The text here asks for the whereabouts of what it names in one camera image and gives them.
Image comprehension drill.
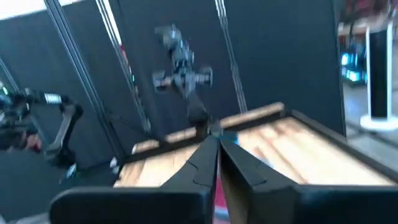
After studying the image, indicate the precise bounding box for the black frame post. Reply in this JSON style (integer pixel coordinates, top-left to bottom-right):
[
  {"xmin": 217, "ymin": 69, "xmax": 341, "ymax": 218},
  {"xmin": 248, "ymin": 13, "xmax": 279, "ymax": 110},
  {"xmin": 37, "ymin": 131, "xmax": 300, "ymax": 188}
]
[{"xmin": 43, "ymin": 0, "xmax": 127, "ymax": 161}]

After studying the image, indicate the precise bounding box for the red bowl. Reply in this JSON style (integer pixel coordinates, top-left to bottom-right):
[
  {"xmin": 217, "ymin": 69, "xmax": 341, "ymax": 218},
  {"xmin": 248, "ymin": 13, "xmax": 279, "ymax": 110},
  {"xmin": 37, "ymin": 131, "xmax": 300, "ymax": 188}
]
[{"xmin": 213, "ymin": 177, "xmax": 230, "ymax": 224}]

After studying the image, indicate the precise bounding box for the blue plastic cup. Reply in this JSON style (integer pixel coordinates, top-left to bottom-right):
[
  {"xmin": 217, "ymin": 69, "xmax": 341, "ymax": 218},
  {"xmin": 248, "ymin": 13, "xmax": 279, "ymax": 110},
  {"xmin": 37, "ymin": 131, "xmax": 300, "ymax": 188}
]
[{"xmin": 219, "ymin": 130, "xmax": 239, "ymax": 146}]

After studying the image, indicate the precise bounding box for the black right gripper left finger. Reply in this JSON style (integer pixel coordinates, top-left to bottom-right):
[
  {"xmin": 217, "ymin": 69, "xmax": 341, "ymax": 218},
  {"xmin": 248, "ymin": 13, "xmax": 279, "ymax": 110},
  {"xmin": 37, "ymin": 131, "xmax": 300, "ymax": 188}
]
[{"xmin": 49, "ymin": 136, "xmax": 220, "ymax": 224}]

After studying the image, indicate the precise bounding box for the black camera on mount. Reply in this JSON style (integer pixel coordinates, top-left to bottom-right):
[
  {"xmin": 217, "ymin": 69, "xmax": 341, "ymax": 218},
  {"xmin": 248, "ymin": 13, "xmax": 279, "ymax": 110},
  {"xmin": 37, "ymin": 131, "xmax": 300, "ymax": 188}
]
[{"xmin": 0, "ymin": 80, "xmax": 85, "ymax": 170}]

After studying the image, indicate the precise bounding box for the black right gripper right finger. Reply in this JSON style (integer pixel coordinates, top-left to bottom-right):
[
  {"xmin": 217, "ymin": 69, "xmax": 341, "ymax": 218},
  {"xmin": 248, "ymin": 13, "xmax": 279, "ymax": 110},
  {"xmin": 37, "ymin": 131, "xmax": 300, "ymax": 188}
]
[{"xmin": 219, "ymin": 138, "xmax": 398, "ymax": 224}]

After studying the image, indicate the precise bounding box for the black table edge rail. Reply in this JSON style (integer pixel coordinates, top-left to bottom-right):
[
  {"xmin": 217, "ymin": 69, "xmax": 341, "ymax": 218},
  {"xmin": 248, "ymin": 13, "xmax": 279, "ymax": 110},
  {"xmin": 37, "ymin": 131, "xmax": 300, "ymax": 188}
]
[{"xmin": 113, "ymin": 107, "xmax": 398, "ymax": 183}]

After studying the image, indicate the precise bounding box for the black and white pillar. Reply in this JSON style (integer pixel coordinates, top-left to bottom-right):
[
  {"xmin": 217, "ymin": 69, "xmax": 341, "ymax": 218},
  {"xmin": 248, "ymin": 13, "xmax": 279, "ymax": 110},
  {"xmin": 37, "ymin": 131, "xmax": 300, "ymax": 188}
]
[{"xmin": 359, "ymin": 20, "xmax": 398, "ymax": 131}]

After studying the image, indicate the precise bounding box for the computer with blue lights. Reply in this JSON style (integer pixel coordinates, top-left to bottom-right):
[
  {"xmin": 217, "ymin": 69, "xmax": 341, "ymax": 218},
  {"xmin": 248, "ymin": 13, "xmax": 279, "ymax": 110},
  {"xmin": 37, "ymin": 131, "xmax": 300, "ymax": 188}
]
[{"xmin": 340, "ymin": 43, "xmax": 368, "ymax": 84}]

